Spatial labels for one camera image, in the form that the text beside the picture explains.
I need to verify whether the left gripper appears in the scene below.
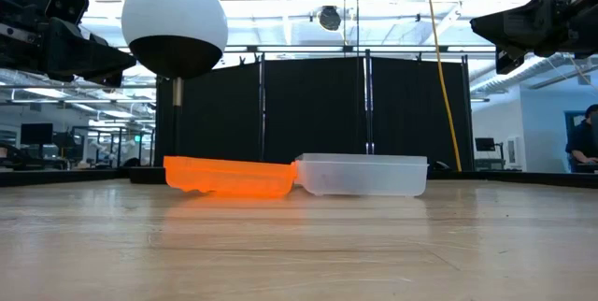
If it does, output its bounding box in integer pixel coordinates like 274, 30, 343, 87
0, 0, 137, 88

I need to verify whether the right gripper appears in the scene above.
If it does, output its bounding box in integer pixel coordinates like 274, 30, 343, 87
469, 0, 598, 76

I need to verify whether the orange plastic box lid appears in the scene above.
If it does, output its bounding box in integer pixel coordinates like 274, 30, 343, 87
163, 154, 299, 199

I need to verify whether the clear plastic supply box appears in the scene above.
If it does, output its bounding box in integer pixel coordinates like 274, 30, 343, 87
293, 152, 430, 198

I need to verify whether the white globe lamp black stand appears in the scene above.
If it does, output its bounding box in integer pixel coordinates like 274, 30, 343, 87
121, 0, 230, 185

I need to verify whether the person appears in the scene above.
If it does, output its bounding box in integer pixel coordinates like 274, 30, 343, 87
564, 103, 598, 174

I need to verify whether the round dark overhead fixture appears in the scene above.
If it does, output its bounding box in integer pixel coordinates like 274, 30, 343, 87
317, 5, 343, 33

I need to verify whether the black folding partition screen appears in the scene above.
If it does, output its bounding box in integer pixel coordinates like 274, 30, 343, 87
153, 50, 474, 171

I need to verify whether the yellow hanging cable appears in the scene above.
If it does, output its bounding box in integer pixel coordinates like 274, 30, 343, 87
423, 0, 463, 172

